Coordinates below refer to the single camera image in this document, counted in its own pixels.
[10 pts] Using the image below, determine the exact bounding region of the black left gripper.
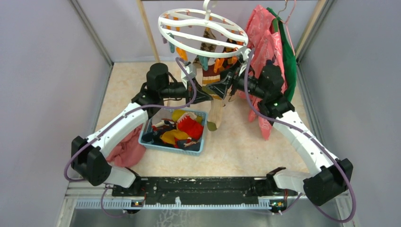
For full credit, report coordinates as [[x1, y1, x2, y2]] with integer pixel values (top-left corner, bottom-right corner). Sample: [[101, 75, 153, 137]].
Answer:
[[160, 77, 214, 107]]

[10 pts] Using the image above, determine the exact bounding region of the mustard yellow ribbed sock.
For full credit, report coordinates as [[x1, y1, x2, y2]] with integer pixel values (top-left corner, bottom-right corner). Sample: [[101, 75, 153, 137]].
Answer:
[[160, 130, 189, 145]]

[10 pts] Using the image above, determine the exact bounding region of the light blue plastic basket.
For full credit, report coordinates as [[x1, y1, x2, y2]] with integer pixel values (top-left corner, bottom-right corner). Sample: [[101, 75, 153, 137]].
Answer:
[[139, 109, 208, 156]]

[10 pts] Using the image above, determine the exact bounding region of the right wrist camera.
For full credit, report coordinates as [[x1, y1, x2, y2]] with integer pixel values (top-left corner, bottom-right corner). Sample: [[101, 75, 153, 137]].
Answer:
[[238, 48, 253, 75]]

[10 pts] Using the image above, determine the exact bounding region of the red santa sock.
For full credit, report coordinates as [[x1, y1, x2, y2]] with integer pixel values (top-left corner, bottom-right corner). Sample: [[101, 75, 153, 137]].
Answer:
[[177, 115, 204, 140]]

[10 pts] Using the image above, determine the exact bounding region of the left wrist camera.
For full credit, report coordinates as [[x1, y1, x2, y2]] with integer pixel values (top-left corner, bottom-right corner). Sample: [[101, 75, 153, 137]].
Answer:
[[181, 62, 197, 84]]

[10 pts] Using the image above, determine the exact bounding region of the dark red argyle sock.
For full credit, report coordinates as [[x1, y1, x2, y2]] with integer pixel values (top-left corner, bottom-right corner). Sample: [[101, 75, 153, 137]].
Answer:
[[220, 39, 242, 68]]

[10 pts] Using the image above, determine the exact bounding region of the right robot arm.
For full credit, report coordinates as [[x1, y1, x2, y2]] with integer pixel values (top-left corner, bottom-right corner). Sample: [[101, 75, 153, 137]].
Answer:
[[207, 65, 356, 206]]

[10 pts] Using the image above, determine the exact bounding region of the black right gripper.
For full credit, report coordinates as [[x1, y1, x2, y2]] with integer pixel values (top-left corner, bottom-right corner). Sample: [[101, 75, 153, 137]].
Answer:
[[206, 60, 267, 100]]

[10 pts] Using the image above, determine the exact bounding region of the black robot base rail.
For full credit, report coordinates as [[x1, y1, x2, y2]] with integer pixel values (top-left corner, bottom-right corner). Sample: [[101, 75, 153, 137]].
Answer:
[[112, 176, 297, 207]]

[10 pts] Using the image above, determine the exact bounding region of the green hanging garment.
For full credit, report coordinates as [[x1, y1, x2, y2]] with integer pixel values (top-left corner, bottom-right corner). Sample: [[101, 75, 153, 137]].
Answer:
[[266, 8, 297, 102]]

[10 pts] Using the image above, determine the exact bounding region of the white round clip hanger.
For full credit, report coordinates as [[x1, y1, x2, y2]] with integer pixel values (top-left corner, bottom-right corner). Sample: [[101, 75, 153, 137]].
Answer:
[[157, 0, 249, 59]]

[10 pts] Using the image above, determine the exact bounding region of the yellow sock in basket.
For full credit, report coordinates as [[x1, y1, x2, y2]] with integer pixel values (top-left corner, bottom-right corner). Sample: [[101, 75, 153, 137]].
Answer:
[[171, 109, 203, 123]]

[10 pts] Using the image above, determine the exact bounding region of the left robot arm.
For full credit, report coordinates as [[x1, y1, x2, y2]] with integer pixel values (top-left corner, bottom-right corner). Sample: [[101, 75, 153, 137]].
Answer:
[[64, 58, 212, 196]]

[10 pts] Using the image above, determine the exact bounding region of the pink cloth on floor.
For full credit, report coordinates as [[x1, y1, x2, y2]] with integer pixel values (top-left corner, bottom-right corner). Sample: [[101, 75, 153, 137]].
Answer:
[[106, 125, 146, 168]]

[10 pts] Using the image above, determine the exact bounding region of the pink patterned hanging garment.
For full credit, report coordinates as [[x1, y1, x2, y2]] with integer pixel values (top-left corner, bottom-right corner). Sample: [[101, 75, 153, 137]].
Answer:
[[245, 5, 287, 140]]

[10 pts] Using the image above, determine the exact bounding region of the navy blue patterned sock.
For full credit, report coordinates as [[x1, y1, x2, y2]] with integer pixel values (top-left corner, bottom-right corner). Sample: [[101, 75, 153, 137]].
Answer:
[[141, 131, 163, 144]]

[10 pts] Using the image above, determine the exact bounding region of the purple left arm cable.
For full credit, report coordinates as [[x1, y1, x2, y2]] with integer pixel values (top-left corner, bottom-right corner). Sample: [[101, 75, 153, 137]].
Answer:
[[64, 57, 198, 219]]

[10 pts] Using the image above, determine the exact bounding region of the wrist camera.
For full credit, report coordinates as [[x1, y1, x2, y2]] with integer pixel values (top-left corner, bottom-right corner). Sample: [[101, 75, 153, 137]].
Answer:
[[181, 62, 197, 84], [238, 48, 253, 75]]

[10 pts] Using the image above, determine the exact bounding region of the light wooden clothes rack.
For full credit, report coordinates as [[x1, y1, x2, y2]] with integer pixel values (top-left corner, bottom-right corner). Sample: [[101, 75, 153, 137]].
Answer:
[[138, 0, 324, 61]]

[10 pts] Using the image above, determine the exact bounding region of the argyle brown cream sock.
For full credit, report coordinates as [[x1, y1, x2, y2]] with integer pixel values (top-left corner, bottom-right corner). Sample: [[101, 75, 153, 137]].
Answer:
[[193, 28, 217, 70]]

